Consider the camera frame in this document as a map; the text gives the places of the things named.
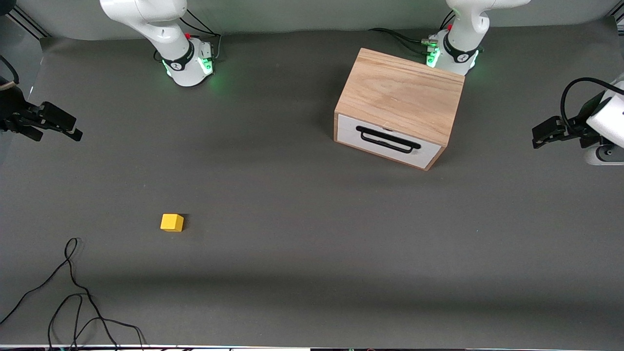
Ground yellow wooden block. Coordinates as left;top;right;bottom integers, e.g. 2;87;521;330
160;214;185;233

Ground white-fronted drawer with black handle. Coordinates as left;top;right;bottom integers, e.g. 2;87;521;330
337;114;442;169

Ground wooden drawer cabinet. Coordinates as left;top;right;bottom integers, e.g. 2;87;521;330
334;47;465;171

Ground dark grey table mat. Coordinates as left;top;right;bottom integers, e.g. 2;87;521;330
0;17;624;349

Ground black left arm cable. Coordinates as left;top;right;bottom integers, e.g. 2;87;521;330
560;77;624;128

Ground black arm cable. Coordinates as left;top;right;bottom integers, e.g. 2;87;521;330
560;77;624;128
0;55;20;86

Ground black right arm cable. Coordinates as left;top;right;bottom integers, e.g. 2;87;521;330
0;55;20;86

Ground loose thin black cable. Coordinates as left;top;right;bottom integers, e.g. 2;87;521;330
0;237;147;351

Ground black right arm base cables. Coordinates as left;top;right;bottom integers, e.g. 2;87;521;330
154;9;222;63

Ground black arm base cables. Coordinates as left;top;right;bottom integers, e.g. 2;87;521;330
368;10;456;55
154;9;222;63

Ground black left arm base cables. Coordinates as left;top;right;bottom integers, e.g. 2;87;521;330
368;10;456;55

